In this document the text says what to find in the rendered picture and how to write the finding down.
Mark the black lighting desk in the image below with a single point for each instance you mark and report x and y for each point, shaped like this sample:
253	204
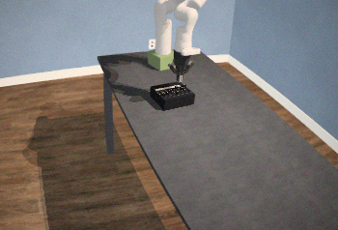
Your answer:
172	95

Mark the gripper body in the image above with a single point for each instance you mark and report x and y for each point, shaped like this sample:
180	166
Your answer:
179	58

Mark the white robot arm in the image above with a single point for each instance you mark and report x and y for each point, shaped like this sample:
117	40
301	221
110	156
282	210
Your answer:
186	12

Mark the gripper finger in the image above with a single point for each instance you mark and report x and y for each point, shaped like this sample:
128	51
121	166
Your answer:
178	71
186	67

